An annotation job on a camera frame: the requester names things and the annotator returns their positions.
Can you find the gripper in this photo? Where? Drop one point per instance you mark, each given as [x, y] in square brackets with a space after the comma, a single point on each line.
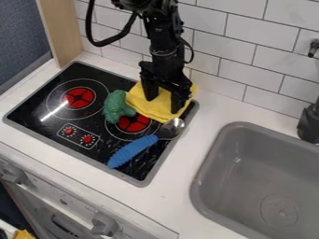
[167, 69]

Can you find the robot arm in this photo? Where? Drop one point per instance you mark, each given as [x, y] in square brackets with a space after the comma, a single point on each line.
[160, 18]

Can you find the yellow cloth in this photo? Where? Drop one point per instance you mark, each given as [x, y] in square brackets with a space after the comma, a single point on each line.
[160, 104]

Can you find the toy stove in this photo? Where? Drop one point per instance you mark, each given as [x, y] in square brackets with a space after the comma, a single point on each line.
[99, 123]

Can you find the green toy broccoli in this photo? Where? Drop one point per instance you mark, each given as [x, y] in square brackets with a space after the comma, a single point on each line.
[116, 105]

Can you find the toy sink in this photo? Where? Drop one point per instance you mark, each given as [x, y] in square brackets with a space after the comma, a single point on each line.
[259, 183]

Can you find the tap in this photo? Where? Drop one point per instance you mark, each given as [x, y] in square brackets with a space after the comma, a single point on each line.
[310, 102]

